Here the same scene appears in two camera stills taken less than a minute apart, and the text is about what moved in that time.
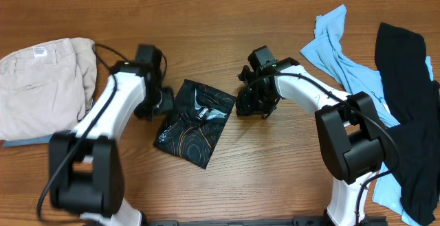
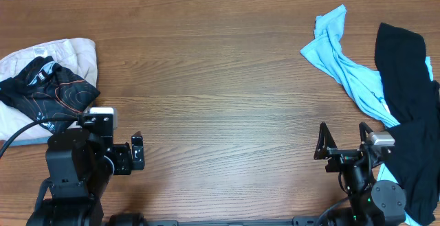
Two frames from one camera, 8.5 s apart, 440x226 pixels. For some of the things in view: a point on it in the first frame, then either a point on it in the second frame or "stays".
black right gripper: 245,105 to 342,156
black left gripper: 168,106 to 125,163
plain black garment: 412,148 stays
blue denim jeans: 29,141 stays
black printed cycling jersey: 193,121 to 42,89
